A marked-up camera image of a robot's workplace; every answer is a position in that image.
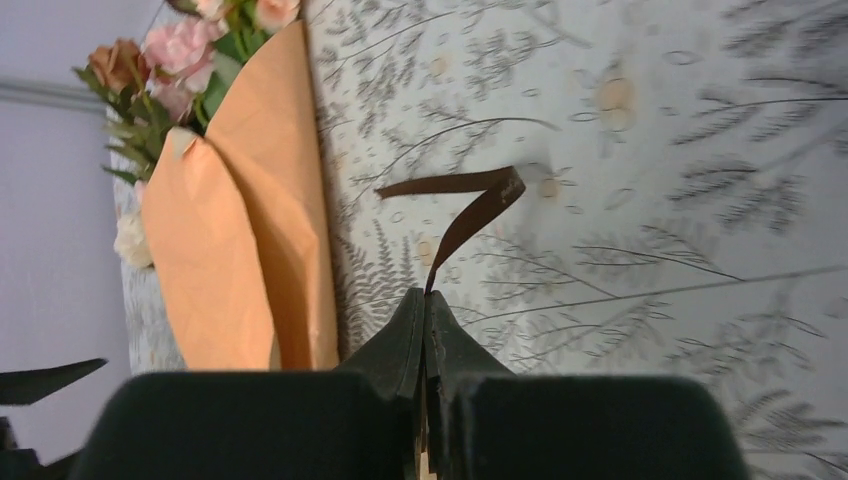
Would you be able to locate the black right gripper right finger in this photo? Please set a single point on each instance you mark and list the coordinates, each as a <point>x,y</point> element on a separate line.
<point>485,422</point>

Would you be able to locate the brown kraft wrapping paper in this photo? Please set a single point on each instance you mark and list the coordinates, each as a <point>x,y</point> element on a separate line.
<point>237,225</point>

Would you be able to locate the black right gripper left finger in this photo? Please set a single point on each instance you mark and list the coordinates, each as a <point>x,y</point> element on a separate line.
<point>360,420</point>

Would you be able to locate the pink fake flower bunch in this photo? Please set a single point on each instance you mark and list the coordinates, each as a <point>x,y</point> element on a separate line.
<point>177,77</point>

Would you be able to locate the dark brown ribbon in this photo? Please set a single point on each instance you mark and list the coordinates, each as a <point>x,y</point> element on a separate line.
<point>499,189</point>

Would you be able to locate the floral patterned table mat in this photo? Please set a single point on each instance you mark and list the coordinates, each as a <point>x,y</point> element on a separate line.
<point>686,208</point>

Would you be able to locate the peach fake flower stem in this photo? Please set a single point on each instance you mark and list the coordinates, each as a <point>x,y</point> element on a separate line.
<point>130,242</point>

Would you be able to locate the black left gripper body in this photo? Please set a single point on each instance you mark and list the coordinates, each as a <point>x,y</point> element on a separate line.
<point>23,464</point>

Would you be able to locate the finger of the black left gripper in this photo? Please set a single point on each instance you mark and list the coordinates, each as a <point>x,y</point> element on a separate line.
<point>22,388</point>

